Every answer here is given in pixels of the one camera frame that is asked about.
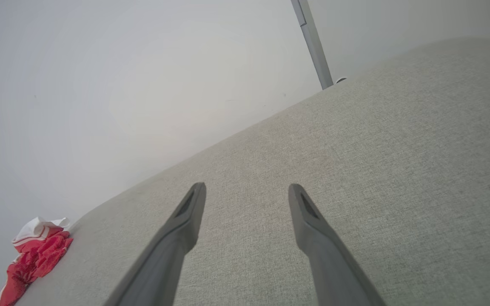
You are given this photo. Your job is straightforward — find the grey fabric sofa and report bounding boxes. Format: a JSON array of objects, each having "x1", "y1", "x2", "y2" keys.
[{"x1": 15, "y1": 37, "x2": 490, "y2": 306}]

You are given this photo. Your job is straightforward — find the grey door frame strip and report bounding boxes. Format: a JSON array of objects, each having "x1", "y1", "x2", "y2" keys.
[{"x1": 291, "y1": 0, "x2": 334, "y2": 90}]

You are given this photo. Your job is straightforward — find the red and white jersey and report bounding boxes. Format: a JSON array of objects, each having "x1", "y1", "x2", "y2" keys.
[{"x1": 0, "y1": 217, "x2": 74, "y2": 306}]

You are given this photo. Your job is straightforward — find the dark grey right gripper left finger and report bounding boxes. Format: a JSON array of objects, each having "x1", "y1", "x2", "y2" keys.
[{"x1": 105, "y1": 182, "x2": 207, "y2": 306}]

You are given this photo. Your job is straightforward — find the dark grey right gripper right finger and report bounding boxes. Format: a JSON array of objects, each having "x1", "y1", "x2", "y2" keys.
[{"x1": 288, "y1": 183, "x2": 387, "y2": 306}]

